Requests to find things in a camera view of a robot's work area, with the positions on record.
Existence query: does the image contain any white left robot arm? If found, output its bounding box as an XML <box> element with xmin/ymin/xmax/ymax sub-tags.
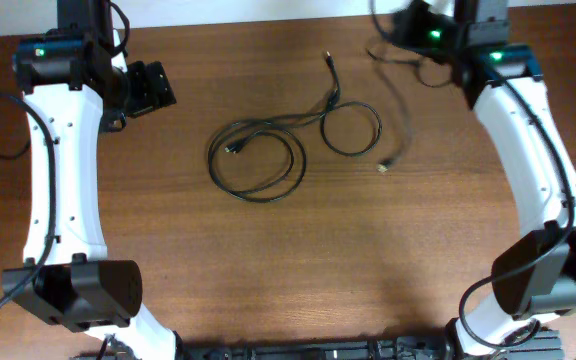
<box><xmin>2</xmin><ymin>1</ymin><xmax>183</xmax><ymax>359</ymax></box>

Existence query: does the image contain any black USB cable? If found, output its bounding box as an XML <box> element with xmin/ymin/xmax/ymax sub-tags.
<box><xmin>206</xmin><ymin>50</ymin><xmax>384</xmax><ymax>204</ymax></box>
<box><xmin>366</xmin><ymin>0</ymin><xmax>419</xmax><ymax>174</ymax></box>

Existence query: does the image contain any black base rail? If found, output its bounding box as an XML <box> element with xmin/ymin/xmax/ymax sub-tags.
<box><xmin>181</xmin><ymin>328</ymin><xmax>565</xmax><ymax>360</ymax></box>

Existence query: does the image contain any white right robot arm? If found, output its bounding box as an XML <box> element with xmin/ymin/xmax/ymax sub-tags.
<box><xmin>388</xmin><ymin>1</ymin><xmax>576</xmax><ymax>359</ymax></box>

